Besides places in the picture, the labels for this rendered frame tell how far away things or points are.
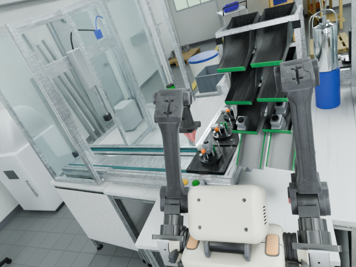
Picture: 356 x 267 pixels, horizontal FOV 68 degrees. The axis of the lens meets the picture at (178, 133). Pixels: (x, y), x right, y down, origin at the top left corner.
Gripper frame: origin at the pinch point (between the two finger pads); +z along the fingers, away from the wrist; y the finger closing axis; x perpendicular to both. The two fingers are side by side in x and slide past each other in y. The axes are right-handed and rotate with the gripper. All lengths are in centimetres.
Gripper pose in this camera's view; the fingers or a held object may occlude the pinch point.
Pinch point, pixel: (193, 140)
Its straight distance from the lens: 130.4
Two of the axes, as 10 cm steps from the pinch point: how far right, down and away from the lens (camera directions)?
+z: 2.9, 8.3, 4.8
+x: -4.2, 5.6, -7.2
